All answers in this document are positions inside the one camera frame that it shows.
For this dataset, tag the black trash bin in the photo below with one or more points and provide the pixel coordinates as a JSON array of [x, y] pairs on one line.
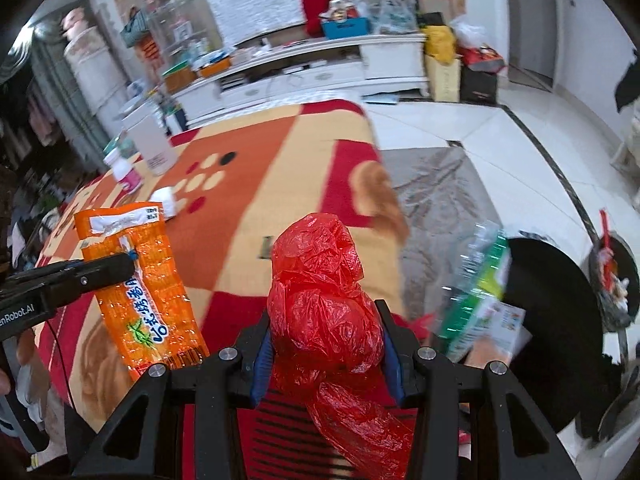
[[550, 310]]

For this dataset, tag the orange snack packet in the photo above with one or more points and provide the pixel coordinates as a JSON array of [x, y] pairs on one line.
[[150, 300]]

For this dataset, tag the red gift box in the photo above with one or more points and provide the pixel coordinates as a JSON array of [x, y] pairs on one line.
[[482, 57]]

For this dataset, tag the clear bottle green label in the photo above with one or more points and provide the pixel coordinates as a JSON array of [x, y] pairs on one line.
[[480, 280]]

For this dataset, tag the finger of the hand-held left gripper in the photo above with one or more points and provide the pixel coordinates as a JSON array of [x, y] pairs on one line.
[[107, 272]]

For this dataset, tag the red plastic bag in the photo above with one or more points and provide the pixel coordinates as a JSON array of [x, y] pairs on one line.
[[320, 310]]

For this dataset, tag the orange tray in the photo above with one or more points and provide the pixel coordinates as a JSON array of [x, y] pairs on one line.
[[215, 67]]

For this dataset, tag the grey curtain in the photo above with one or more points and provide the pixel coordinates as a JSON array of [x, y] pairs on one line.
[[55, 110]]

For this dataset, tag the blue basket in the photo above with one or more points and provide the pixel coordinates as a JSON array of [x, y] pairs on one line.
[[345, 28]]

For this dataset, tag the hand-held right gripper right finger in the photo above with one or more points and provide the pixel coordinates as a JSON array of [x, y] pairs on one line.
[[392, 375]]

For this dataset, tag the yellow bag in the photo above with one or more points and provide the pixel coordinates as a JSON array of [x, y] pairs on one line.
[[440, 42]]

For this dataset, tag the cardboard box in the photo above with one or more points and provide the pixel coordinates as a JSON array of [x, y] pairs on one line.
[[442, 80]]

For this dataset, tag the striped tote bag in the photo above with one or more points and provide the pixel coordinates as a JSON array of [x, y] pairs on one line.
[[135, 30]]

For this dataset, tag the dark cloth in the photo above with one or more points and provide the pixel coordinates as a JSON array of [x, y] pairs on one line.
[[629, 85]]

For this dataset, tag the pink plush toy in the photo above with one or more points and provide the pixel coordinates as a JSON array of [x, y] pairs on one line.
[[74, 21]]

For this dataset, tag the white quilted tv cover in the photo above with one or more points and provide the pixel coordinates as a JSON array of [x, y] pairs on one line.
[[255, 5]]

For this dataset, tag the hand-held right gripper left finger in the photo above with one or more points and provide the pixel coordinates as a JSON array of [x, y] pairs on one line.
[[261, 370]]

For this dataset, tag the white pink bottle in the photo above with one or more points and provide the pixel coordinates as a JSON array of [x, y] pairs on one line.
[[125, 172]]

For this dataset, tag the white printed carton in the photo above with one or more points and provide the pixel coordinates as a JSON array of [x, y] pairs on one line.
[[500, 325]]

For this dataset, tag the orange red printed blanket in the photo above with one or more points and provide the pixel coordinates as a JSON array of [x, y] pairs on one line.
[[300, 170]]

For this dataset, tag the glass cabinet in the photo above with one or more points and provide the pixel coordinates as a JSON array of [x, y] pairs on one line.
[[170, 15]]

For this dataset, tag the lace covered air conditioner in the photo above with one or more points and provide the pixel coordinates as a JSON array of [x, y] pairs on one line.
[[95, 75]]

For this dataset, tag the white plastic bag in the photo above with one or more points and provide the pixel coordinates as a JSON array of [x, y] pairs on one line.
[[470, 32]]

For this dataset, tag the white tv stand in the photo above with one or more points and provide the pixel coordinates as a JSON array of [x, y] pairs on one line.
[[390, 57]]

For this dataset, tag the clear plastic bag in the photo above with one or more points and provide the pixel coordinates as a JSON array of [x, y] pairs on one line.
[[395, 15]]

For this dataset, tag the red wall decoration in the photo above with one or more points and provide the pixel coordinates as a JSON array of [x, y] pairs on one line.
[[150, 54]]

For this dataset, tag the black box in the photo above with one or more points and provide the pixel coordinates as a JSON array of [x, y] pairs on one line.
[[479, 87]]

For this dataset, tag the small dark wrapper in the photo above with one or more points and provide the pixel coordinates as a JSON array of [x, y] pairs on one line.
[[264, 248]]

